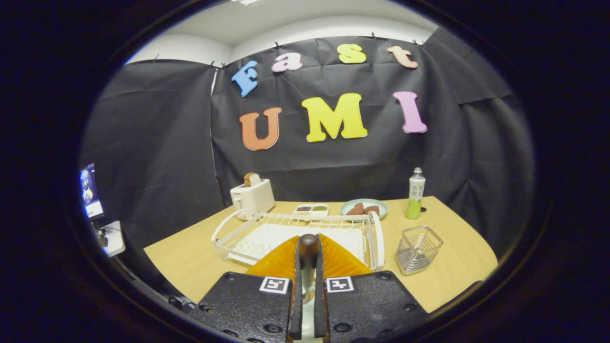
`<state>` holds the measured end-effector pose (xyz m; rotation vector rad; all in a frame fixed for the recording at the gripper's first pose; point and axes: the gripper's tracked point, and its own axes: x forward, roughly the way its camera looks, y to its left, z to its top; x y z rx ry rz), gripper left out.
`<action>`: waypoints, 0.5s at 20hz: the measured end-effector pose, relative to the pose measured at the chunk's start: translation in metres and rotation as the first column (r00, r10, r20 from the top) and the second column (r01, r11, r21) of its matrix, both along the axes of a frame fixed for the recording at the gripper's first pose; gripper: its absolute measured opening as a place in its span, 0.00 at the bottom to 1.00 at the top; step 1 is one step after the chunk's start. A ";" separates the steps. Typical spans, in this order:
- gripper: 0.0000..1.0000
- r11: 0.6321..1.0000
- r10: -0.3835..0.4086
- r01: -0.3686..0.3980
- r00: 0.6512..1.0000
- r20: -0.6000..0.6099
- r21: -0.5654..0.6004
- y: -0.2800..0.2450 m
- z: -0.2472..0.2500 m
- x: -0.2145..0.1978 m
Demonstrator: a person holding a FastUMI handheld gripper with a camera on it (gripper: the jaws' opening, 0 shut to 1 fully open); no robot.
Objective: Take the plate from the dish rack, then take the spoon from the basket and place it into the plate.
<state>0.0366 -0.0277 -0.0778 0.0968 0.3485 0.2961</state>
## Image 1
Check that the white desk device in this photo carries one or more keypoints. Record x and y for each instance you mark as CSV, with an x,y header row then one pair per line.
x,y
114,240

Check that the white toaster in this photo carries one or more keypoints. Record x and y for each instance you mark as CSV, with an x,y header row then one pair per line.
x,y
255,197

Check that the pale green serving dish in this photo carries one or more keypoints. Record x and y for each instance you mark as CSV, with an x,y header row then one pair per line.
x,y
381,206

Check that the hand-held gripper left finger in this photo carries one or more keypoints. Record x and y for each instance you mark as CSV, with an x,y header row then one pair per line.
x,y
295,309

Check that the brown meat piece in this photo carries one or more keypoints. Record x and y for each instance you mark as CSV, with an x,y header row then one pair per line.
x,y
372,209
355,209

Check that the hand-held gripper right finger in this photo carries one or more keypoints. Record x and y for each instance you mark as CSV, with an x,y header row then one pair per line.
x,y
320,309

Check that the white ribbed drain tray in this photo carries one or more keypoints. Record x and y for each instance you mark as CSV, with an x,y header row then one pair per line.
x,y
267,236

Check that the large ceiling light panel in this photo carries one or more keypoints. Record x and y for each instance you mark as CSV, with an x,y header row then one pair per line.
x,y
245,1

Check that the white divided condiment tray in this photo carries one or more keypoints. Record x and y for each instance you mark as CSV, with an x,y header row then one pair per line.
x,y
310,209

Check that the green tea bottle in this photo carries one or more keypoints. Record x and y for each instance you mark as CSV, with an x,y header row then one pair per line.
x,y
415,195

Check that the brown toast slice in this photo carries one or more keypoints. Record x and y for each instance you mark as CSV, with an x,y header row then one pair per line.
x,y
252,179

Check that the computer monitor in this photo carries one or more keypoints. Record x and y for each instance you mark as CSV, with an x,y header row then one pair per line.
x,y
90,190

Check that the black backdrop cloth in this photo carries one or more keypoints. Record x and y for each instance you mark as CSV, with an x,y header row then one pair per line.
x,y
167,143

